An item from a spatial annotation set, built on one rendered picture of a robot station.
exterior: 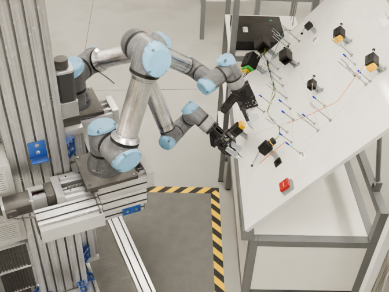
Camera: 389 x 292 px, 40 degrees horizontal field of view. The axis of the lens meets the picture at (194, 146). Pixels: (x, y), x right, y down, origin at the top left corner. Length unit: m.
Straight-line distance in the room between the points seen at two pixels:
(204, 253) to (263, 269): 0.85
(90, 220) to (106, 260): 0.97
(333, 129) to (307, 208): 0.51
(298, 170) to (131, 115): 0.81
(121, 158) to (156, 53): 0.43
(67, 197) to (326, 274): 1.33
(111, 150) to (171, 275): 1.45
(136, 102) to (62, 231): 0.63
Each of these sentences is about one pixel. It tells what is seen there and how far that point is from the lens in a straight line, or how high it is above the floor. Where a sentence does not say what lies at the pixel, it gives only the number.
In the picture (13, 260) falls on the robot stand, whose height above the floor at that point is 0.52.
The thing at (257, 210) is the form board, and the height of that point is 0.94.
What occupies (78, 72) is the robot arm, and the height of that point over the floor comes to 1.37.
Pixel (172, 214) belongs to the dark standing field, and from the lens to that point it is 3.70.
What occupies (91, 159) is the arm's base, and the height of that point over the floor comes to 1.23.
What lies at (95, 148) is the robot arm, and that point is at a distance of 2.20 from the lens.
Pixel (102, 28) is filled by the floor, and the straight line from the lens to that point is 5.88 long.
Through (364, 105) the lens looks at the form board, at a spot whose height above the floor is 1.44.
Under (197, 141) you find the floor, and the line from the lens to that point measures 4.29.
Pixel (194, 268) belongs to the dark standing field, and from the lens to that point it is 3.42.
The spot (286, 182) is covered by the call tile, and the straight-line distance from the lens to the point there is 2.37.
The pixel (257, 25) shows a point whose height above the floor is 1.12.
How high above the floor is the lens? 2.72
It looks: 40 degrees down
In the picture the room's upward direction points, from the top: 3 degrees clockwise
